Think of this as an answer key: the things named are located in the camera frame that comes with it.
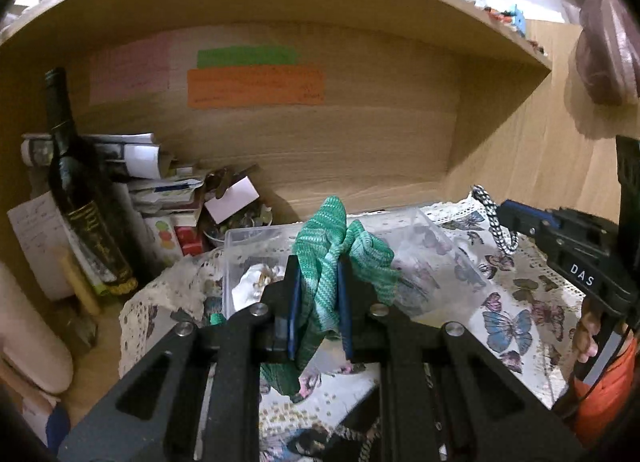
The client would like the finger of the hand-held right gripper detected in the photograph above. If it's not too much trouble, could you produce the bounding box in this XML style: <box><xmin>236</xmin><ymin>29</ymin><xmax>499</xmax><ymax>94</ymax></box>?
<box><xmin>497</xmin><ymin>199</ymin><xmax>558</xmax><ymax>245</ymax></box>

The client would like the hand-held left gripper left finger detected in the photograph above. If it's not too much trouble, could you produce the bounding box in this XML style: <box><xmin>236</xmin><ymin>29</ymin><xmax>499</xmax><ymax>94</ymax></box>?
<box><xmin>57</xmin><ymin>255</ymin><xmax>302</xmax><ymax>462</ymax></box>

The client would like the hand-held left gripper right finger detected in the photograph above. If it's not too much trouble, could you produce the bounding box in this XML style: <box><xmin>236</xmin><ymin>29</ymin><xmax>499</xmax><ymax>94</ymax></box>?
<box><xmin>336</xmin><ymin>259</ymin><xmax>587</xmax><ymax>462</ymax></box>

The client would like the black and white braided cord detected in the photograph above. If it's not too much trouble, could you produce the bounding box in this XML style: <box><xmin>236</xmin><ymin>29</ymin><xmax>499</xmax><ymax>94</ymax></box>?
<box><xmin>332</xmin><ymin>419</ymin><xmax>383</xmax><ymax>462</ymax></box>
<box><xmin>471</xmin><ymin>185</ymin><xmax>522</xmax><ymax>256</ymax></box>

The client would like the green knitted cloth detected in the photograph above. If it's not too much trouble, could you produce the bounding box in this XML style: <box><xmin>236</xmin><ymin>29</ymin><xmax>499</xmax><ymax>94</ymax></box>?
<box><xmin>260</xmin><ymin>195</ymin><xmax>396</xmax><ymax>398</ymax></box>

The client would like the clear plastic box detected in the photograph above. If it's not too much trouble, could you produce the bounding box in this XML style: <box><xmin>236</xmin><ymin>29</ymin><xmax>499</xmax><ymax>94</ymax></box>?
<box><xmin>221</xmin><ymin>207</ymin><xmax>488</xmax><ymax>323</ymax></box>

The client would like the person's right forearm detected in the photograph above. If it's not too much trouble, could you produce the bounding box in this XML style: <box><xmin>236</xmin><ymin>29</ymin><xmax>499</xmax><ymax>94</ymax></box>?
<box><xmin>572</xmin><ymin>335</ymin><xmax>640</xmax><ymax>449</ymax></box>

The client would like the person's right hand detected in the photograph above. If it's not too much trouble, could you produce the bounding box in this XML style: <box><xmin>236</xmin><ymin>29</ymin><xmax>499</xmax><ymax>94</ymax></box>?
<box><xmin>571</xmin><ymin>313</ymin><xmax>603</xmax><ymax>364</ymax></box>

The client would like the white crumpled item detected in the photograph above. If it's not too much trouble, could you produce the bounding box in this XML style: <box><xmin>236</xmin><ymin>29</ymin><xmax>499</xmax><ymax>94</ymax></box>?
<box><xmin>231</xmin><ymin>263</ymin><xmax>285</xmax><ymax>309</ymax></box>

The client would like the glass bowl of small items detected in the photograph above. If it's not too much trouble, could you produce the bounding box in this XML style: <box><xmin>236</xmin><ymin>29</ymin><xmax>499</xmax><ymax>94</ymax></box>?
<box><xmin>204</xmin><ymin>202</ymin><xmax>275</xmax><ymax>249</ymax></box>

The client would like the butterfly print lace tablecloth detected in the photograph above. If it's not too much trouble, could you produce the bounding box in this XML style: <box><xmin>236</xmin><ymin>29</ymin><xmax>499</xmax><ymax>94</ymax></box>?
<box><xmin>119</xmin><ymin>195</ymin><xmax>587</xmax><ymax>462</ymax></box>

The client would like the red small box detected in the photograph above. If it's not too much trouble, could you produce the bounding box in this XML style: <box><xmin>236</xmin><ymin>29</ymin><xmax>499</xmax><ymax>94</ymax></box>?
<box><xmin>175</xmin><ymin>225</ymin><xmax>208</xmax><ymax>256</ymax></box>

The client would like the white card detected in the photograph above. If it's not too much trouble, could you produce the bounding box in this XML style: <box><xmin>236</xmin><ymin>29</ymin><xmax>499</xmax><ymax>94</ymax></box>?
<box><xmin>204</xmin><ymin>176</ymin><xmax>261</xmax><ymax>224</ymax></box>

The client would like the pile of papers and booklets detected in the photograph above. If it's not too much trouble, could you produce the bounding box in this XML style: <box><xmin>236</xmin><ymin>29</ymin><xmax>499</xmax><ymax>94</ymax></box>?
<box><xmin>20</xmin><ymin>131</ymin><xmax>213</xmax><ymax>263</ymax></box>

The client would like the yellow stick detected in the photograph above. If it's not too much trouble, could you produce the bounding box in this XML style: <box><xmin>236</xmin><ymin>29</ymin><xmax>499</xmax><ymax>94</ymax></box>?
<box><xmin>59</xmin><ymin>249</ymin><xmax>102</xmax><ymax>317</ymax></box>

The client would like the orange paper note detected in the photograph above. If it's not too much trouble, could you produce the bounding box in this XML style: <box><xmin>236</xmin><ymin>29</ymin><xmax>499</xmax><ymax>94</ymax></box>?
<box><xmin>186</xmin><ymin>65</ymin><xmax>327</xmax><ymax>110</ymax></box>

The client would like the dark wine bottle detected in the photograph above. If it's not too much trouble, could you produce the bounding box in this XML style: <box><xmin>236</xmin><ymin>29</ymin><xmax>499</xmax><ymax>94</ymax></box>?
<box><xmin>44</xmin><ymin>67</ymin><xmax>139</xmax><ymax>299</ymax></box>

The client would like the green paper note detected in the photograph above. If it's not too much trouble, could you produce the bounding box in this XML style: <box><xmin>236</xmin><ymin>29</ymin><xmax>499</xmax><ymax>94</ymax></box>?
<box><xmin>196</xmin><ymin>45</ymin><xmax>301</xmax><ymax>69</ymax></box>

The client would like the white handwritten notebook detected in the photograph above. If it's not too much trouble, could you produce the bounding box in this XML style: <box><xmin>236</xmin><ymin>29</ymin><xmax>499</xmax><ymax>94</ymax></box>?
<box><xmin>7</xmin><ymin>191</ymin><xmax>83</xmax><ymax>302</ymax></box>

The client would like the white cylinder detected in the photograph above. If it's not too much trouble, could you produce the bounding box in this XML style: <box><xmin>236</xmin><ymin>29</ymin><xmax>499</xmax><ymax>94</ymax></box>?
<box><xmin>0</xmin><ymin>262</ymin><xmax>75</xmax><ymax>395</ymax></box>

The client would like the pink paper note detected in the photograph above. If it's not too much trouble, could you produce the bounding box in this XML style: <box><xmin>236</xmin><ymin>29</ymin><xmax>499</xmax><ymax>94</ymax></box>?
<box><xmin>88</xmin><ymin>35</ymin><xmax>172</xmax><ymax>104</ymax></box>

